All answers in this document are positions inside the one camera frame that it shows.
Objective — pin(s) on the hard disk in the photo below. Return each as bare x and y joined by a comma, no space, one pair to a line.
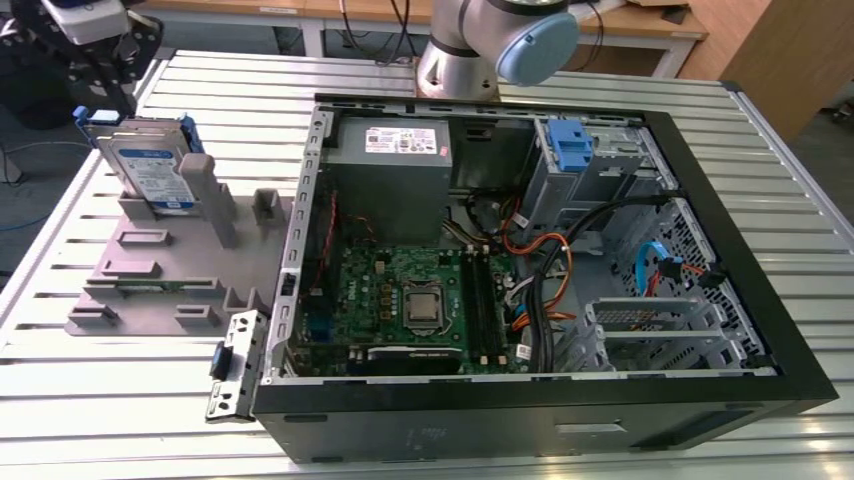
150,170

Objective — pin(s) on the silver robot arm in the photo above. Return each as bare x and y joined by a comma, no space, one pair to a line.
454,70

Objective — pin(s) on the metal disk bay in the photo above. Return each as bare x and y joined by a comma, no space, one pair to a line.
668,336

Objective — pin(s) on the black bin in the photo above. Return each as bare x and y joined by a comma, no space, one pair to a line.
34,110

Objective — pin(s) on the wooden desk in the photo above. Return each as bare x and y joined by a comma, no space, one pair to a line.
201,6
641,27

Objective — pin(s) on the grey parts rack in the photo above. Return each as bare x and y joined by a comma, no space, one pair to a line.
194,260

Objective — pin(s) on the grey power supply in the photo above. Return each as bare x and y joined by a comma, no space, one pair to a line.
387,200

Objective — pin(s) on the green motherboard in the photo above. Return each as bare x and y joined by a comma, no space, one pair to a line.
374,280

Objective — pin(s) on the silver CPU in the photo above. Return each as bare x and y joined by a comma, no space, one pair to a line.
424,307

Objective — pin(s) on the CPU socket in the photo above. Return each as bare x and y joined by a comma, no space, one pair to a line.
424,329

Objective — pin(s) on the blue drive latch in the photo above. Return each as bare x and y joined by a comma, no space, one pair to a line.
570,150

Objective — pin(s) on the black RAM slot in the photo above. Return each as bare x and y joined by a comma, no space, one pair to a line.
476,305
493,305

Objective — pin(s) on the black graphics card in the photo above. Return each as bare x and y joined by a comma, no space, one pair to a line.
414,360

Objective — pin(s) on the metal drive cage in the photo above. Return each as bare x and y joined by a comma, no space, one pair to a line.
588,180

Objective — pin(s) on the black PC case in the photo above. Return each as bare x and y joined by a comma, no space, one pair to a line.
468,430

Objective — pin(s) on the wooden cabinet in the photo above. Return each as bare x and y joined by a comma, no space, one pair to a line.
788,50

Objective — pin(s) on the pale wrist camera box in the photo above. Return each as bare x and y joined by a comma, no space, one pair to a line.
87,22

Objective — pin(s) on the metal expansion slot bracket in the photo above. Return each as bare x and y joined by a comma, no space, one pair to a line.
241,325

